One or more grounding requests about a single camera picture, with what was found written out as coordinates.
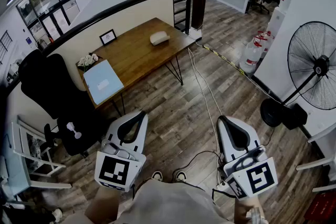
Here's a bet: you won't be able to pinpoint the person's right forearm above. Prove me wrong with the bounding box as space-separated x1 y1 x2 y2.
233 195 264 224

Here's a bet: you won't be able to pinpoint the small white goblet-shaped object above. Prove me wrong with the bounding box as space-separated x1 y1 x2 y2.
66 122 82 140

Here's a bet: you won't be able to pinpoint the white floor box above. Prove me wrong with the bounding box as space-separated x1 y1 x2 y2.
188 28 203 41

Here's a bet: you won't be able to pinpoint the black floor cable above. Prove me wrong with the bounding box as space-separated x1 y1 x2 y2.
171 150 224 177

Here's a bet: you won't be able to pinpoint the white floor cable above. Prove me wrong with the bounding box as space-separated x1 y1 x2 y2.
187 47 224 157

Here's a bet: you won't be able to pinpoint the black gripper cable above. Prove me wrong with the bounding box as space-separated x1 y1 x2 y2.
211 187 237 200

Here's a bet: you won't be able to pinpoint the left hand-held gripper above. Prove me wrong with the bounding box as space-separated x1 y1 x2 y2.
94 110 149 193

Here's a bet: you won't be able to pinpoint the person's white shirt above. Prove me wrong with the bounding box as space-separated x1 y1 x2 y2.
60 178 237 224

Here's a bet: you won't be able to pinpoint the white power strip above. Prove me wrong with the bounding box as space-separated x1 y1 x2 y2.
216 182 232 195

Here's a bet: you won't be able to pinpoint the person's shoe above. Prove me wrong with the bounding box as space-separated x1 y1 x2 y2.
50 207 64 223
151 170 164 183
175 170 188 183

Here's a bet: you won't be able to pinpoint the black hairpin desk leg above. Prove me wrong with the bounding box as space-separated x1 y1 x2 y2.
111 92 127 117
165 56 184 87

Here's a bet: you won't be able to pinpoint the person's left shoe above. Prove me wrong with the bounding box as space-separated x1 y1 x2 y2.
151 170 164 183

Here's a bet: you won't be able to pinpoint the yellow black floor cable cover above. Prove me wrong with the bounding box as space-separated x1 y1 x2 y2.
203 44 249 77

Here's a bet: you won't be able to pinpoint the pink and white flower bouquet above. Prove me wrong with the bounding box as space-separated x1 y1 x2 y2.
76 52 99 72

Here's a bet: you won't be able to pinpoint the glass entrance doors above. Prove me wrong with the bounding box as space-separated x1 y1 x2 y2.
16 0 80 45

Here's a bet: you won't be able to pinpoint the white tall appliance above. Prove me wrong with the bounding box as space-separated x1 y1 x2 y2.
266 6 286 40

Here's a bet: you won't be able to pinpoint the black standing fan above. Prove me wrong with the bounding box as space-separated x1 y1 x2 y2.
260 20 336 131

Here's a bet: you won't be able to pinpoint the red crate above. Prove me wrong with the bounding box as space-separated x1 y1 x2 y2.
303 190 336 224

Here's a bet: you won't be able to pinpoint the light blue flat box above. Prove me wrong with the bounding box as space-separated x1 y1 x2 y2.
82 59 125 106

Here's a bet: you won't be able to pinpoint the person's left forearm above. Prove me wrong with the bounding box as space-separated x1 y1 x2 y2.
83 185 135 224

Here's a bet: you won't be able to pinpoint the person's right shoe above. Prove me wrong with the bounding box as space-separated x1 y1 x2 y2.
175 170 188 183

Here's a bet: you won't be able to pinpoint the black picture frame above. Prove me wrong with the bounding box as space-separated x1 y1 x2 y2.
99 29 118 47

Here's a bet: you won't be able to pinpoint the white wooden chair frame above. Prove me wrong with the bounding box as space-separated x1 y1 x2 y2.
296 127 336 194

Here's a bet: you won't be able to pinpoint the beige pouch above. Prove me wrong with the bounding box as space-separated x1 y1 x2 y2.
150 30 171 47

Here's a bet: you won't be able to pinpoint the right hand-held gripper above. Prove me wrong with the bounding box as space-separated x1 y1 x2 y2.
216 114 279 200

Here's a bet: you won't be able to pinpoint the white slatted rack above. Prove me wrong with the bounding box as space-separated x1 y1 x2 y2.
10 114 73 190

